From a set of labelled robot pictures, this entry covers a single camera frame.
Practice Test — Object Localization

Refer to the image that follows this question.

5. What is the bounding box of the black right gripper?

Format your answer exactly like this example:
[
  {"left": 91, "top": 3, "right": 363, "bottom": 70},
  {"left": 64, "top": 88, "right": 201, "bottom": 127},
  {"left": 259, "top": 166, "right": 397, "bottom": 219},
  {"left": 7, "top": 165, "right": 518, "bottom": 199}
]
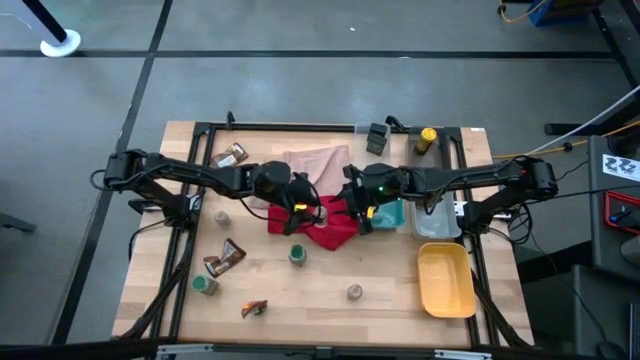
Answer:
[{"left": 329, "top": 164, "right": 381, "bottom": 236}]

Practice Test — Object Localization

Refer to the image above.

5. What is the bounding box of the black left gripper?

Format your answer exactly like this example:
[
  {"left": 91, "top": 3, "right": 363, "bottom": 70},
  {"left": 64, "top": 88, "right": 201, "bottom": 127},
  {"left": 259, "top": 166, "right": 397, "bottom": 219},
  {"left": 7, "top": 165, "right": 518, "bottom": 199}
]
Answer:
[{"left": 279, "top": 172, "right": 324, "bottom": 236}]

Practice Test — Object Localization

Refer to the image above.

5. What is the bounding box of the orange foil spice packet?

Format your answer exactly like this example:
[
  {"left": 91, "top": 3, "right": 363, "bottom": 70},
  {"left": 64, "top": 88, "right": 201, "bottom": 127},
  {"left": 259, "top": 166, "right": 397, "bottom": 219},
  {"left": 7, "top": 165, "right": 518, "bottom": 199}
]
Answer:
[{"left": 240, "top": 299, "right": 269, "bottom": 320}]

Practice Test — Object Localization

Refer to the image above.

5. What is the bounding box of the green can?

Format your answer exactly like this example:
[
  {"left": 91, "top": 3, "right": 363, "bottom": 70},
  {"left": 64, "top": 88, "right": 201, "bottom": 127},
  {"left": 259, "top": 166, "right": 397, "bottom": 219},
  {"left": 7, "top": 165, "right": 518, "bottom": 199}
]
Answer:
[{"left": 191, "top": 273, "right": 220, "bottom": 297}]

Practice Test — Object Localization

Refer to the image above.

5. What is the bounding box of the red cloth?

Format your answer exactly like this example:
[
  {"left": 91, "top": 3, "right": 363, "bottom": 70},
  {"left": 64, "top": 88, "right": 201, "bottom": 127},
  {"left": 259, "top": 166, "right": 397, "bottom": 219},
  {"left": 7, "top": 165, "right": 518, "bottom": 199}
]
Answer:
[{"left": 267, "top": 194, "right": 362, "bottom": 252}]

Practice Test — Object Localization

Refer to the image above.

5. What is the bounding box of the teal plastic bin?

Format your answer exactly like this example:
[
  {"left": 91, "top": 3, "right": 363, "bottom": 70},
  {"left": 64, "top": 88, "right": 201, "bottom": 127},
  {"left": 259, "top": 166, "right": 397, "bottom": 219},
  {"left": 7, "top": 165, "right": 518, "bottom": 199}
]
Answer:
[{"left": 370, "top": 198, "right": 407, "bottom": 231}]

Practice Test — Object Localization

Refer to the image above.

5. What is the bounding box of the pale pink cloth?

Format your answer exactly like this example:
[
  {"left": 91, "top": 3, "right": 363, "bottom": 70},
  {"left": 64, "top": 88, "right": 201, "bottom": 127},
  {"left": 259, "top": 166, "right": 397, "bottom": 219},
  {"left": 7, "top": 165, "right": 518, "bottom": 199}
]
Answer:
[{"left": 248, "top": 144, "right": 351, "bottom": 210}]

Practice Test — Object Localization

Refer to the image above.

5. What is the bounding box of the translucent grey plastic bin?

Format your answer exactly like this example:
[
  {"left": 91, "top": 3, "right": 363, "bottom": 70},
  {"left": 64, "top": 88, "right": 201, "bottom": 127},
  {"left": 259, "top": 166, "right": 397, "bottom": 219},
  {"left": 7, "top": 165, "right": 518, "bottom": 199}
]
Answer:
[{"left": 409, "top": 189, "right": 462, "bottom": 240}]

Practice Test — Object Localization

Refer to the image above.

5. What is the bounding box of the black small device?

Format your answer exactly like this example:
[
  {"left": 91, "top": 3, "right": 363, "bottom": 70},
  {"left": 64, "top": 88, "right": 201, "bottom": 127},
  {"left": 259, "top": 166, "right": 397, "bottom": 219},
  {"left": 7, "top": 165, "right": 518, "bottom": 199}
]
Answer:
[{"left": 353, "top": 121, "right": 392, "bottom": 157}]

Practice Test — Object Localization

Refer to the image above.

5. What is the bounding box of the brown foil spice packet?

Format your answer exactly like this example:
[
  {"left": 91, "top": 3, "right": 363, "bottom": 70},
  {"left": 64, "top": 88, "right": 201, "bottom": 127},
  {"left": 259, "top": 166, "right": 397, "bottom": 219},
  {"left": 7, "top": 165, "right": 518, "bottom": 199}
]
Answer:
[
  {"left": 203, "top": 238, "right": 248, "bottom": 279},
  {"left": 209, "top": 142, "right": 250, "bottom": 169}
]

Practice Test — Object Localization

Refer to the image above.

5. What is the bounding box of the yellow-lid spice bottle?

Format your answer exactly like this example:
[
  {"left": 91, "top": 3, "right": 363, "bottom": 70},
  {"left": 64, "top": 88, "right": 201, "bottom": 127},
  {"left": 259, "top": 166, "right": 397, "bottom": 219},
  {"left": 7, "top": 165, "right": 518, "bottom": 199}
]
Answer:
[{"left": 413, "top": 127, "right": 439, "bottom": 156}]

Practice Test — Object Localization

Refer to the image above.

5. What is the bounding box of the yellow plastic bin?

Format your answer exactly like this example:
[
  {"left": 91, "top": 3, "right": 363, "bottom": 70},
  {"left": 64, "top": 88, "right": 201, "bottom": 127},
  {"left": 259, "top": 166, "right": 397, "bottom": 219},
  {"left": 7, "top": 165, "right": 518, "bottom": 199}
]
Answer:
[{"left": 417, "top": 241, "right": 478, "bottom": 320}]

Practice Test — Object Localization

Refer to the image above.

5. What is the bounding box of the grey equipment cabinet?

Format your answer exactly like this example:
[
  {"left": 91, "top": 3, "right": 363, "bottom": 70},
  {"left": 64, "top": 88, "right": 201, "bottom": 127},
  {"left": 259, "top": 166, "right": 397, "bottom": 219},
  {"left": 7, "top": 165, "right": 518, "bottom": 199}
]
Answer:
[{"left": 587, "top": 134, "right": 640, "bottom": 271}]

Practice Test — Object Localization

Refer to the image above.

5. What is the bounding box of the red framed device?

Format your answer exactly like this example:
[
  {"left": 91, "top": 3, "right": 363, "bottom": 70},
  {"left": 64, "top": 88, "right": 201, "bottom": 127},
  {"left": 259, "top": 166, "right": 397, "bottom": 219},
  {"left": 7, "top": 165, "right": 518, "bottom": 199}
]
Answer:
[{"left": 603, "top": 189, "right": 640, "bottom": 231}]

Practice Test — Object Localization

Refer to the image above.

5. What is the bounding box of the blue box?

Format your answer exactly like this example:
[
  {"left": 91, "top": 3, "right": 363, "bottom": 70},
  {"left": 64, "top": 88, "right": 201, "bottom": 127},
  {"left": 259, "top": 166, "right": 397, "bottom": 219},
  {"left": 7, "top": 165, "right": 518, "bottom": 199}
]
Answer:
[{"left": 528, "top": 0, "right": 594, "bottom": 27}]

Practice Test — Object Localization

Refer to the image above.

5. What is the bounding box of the black pole white base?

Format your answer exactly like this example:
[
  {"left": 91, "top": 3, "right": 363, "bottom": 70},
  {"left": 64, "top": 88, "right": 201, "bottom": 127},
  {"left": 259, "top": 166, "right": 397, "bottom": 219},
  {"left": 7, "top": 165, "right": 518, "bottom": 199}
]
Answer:
[{"left": 19, "top": 0, "right": 82, "bottom": 59}]

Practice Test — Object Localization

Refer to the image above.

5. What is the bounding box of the black metal stand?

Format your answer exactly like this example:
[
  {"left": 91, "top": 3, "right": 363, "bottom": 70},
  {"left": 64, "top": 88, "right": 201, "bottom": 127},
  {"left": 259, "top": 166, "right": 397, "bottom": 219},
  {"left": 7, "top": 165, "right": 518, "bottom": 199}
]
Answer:
[{"left": 544, "top": 0, "right": 640, "bottom": 137}]

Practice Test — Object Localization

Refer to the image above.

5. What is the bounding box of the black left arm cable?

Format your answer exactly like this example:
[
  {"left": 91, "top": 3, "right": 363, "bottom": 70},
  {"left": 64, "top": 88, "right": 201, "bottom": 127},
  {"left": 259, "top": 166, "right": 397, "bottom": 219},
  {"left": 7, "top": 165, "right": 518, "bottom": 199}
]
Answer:
[{"left": 238, "top": 172, "right": 321, "bottom": 226}]

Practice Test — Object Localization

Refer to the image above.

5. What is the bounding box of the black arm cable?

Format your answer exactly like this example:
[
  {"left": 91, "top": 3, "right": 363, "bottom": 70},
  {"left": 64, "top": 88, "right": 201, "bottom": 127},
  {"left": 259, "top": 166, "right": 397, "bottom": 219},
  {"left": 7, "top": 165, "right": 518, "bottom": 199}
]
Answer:
[
  {"left": 422, "top": 187, "right": 454, "bottom": 217},
  {"left": 238, "top": 172, "right": 321, "bottom": 226}
]

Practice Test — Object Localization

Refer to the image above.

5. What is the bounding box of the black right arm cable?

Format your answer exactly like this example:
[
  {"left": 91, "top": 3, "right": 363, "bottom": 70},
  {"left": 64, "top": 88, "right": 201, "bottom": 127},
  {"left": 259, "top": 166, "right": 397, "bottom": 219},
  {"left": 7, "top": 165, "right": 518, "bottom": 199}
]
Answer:
[{"left": 422, "top": 187, "right": 454, "bottom": 217}]

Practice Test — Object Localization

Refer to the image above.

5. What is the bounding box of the black aluminium table frame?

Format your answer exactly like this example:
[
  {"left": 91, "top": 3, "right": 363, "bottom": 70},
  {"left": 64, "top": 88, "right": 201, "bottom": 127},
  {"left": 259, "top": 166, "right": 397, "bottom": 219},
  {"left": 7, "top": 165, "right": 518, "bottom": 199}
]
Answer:
[{"left": 112, "top": 110, "right": 536, "bottom": 351}]

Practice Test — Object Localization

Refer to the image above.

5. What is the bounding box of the silver metal bracket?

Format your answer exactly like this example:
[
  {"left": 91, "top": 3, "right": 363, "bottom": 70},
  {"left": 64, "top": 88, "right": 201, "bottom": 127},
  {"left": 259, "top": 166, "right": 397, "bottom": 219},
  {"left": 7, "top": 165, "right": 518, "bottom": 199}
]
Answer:
[
  {"left": 433, "top": 348, "right": 494, "bottom": 360},
  {"left": 156, "top": 342, "right": 215, "bottom": 359}
]

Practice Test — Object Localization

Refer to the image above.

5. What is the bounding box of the orange cable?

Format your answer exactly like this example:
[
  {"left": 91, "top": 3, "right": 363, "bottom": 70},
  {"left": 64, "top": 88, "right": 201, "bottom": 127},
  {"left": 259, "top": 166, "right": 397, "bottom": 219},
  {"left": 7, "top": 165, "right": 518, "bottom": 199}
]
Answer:
[{"left": 492, "top": 119, "right": 640, "bottom": 159}]

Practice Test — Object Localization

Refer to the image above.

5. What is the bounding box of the yellow floor cable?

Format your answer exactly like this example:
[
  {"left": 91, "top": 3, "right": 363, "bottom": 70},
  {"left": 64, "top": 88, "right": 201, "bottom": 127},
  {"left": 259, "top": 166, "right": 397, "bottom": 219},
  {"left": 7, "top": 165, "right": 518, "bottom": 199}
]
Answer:
[{"left": 497, "top": 0, "right": 549, "bottom": 25}]

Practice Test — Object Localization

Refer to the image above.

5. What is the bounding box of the white cable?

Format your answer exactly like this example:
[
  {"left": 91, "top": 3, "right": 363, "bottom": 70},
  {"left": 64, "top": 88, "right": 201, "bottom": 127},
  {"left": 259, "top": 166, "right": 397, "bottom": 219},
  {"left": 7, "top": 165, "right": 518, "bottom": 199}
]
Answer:
[{"left": 524, "top": 84, "right": 640, "bottom": 156}]

